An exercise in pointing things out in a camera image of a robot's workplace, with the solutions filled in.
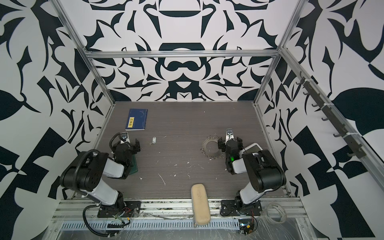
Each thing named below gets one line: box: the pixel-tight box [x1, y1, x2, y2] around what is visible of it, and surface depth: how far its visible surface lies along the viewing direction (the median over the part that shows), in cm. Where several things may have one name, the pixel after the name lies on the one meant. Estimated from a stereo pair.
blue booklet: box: [125, 108, 148, 131], surface depth 110 cm
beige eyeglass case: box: [191, 183, 211, 228], surface depth 75 cm
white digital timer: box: [240, 142, 264, 155], surface depth 93 cm
